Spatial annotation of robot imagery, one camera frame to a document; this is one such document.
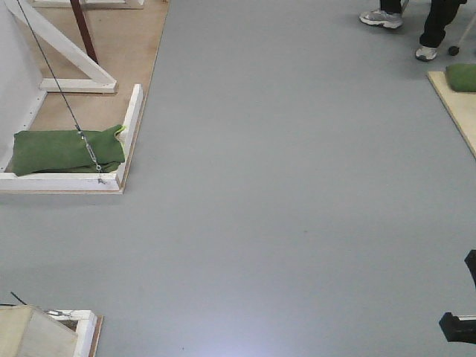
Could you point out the brown wooden door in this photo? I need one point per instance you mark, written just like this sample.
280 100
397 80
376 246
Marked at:
83 29

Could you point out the black robot part upper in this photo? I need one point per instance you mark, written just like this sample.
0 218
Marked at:
470 262

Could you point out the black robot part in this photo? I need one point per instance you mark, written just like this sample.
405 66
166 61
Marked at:
470 262
458 328

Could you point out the black robot part lower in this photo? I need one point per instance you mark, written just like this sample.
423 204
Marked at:
458 328

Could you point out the white diagonal wooden brace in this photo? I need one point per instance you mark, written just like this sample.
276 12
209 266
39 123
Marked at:
99 80

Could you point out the plywood base platform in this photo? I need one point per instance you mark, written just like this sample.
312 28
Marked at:
125 35

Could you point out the grey sneaker left side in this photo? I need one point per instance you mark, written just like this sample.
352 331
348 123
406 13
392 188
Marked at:
381 18

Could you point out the grey sneaker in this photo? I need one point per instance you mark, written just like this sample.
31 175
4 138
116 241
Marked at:
381 18
425 54

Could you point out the grey sneaker right side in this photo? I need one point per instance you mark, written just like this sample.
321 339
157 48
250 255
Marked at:
425 54

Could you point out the plywood board far right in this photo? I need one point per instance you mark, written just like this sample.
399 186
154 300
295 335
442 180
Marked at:
459 105

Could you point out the green sandbag far right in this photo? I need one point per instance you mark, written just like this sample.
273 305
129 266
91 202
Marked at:
461 77

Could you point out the cane with rubber tip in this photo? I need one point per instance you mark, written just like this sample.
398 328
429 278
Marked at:
455 49

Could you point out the black trouser leg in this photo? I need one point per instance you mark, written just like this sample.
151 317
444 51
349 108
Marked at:
441 14

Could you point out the green sandbag near cable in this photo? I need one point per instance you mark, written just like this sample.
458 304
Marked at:
64 151

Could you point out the white wooden rim frame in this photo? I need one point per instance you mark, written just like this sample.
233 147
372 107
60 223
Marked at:
86 183

